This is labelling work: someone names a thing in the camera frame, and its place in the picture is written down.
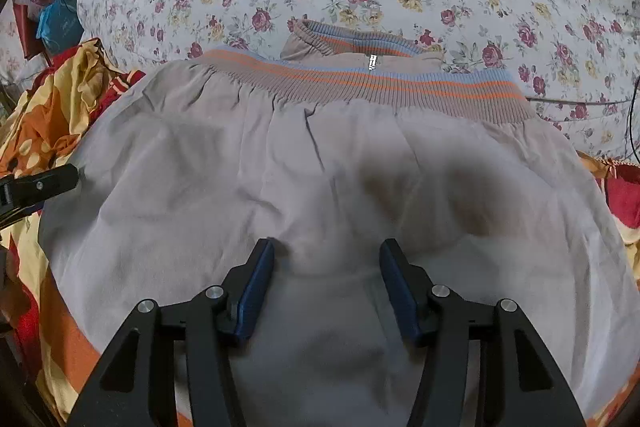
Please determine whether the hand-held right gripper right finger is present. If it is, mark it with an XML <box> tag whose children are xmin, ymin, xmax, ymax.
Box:
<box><xmin>378</xmin><ymin>238</ymin><xmax>586</xmax><ymax>427</ymax></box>

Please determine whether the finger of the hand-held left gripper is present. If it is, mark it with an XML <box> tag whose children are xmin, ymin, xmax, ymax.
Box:
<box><xmin>0</xmin><ymin>163</ymin><xmax>80</xmax><ymax>228</ymax></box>

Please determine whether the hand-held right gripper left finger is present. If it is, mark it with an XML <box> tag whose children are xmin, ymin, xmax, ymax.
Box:
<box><xmin>67</xmin><ymin>237</ymin><xmax>276</xmax><ymax>427</ymax></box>

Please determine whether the beige jacket with striped trim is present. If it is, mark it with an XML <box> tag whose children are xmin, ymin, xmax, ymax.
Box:
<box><xmin>37</xmin><ymin>19</ymin><xmax>640</xmax><ymax>427</ymax></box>

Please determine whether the orange red cream printed blanket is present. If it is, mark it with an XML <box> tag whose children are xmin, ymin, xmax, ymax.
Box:
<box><xmin>0</xmin><ymin>38</ymin><xmax>640</xmax><ymax>427</ymax></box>

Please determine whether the blue plastic bag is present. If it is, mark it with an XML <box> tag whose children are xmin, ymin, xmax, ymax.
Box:
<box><xmin>37</xmin><ymin>0</ymin><xmax>86</xmax><ymax>55</ymax></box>

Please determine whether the red bag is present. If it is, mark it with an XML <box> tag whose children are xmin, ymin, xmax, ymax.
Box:
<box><xmin>12</xmin><ymin>0</ymin><xmax>46</xmax><ymax>58</ymax></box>

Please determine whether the black cable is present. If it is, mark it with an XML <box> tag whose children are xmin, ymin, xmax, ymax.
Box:
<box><xmin>622</xmin><ymin>74</ymin><xmax>640</xmax><ymax>168</ymax></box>

